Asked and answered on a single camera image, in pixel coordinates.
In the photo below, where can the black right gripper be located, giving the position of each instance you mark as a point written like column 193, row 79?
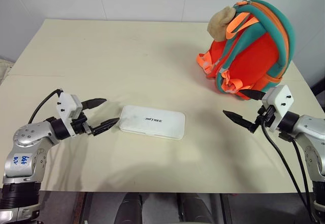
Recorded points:
column 266, row 116

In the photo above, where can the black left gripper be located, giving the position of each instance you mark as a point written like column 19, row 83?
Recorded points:
column 79, row 126

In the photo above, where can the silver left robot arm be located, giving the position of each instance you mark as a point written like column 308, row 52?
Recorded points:
column 28, row 135

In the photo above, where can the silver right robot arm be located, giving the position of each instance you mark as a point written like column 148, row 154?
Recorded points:
column 308, row 130

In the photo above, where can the white rectangular case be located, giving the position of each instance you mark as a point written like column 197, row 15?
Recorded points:
column 152, row 121

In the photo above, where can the orange and teal backpack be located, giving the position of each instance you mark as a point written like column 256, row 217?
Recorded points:
column 251, row 53

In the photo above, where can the dark rounded shape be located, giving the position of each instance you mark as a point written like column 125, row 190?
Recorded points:
column 130, row 208

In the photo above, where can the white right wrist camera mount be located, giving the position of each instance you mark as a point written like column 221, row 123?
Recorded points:
column 279, row 99

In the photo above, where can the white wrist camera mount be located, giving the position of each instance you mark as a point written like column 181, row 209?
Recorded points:
column 64, row 107
column 279, row 99

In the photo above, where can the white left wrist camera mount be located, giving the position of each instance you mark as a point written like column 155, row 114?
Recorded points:
column 64, row 107

